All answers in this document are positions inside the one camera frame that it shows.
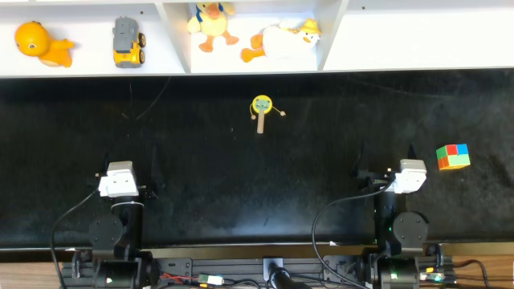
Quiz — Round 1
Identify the mounting rail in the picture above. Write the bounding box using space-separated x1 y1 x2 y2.
59 242 491 289

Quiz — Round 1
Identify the white plush duck yellow hat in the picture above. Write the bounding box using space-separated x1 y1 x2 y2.
240 18 322 63

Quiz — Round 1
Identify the grey and yellow toy truck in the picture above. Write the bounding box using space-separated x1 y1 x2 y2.
112 15 147 69

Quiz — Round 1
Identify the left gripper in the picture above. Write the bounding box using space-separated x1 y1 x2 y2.
102 144 165 201

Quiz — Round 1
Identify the yellow rattle drum toy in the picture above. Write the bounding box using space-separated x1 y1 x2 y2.
249 94 287 135

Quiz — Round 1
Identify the white shelf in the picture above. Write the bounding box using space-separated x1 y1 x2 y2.
0 0 514 79

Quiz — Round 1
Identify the black cable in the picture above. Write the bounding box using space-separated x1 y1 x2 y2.
311 178 398 289
49 187 101 289

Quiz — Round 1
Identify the many-coloured puzzle cube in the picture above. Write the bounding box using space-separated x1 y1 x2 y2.
435 143 471 171

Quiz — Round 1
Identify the yellow rubber duck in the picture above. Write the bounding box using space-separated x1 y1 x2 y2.
14 20 75 68

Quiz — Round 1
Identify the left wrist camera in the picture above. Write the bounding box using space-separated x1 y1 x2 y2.
97 161 140 199

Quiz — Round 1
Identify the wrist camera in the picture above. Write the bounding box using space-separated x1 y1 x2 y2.
97 161 140 199
394 158 428 195

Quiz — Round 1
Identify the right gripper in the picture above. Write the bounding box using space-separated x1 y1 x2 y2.
353 140 418 190

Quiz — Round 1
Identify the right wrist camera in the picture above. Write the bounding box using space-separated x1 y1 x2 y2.
394 158 428 195

